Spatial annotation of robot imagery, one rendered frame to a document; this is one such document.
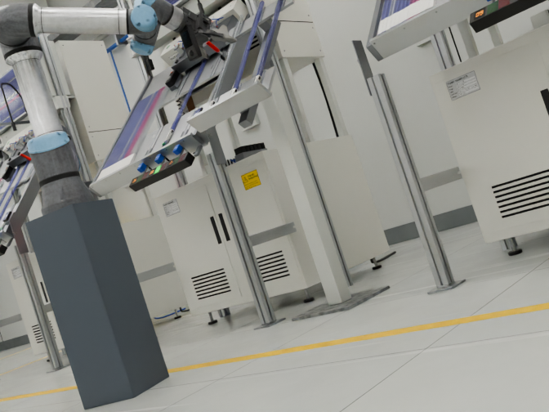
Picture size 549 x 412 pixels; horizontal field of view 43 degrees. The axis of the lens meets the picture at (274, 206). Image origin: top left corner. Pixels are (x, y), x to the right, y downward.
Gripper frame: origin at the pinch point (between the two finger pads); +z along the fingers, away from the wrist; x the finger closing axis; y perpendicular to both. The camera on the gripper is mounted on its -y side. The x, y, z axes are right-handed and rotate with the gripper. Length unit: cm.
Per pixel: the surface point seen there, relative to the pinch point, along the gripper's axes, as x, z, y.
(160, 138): 45.2, 7.8, -14.6
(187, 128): 26.9, 6.9, -17.5
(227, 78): 16.9, 16.8, 4.3
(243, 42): 17.2, 24.2, 25.1
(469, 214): 25, 207, 6
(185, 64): 48, 19, 26
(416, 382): -92, -31, -124
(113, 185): 73, 6, -27
